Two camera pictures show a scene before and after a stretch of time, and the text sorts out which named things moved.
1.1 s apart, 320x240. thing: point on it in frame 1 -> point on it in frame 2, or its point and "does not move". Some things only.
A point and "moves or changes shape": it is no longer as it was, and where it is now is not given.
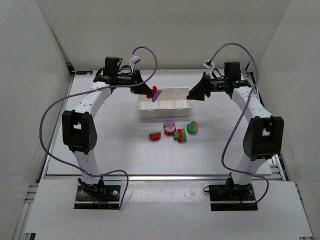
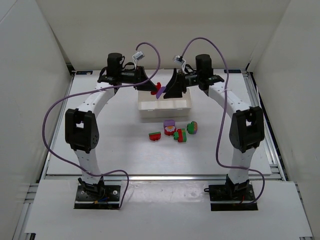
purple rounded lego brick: (168, 123) does not move
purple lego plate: (156, 95) moves or changes shape
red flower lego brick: (169, 130) does not move
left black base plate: (83, 201) does not move
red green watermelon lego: (155, 136) does not move
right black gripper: (205, 85) -> (180, 78)
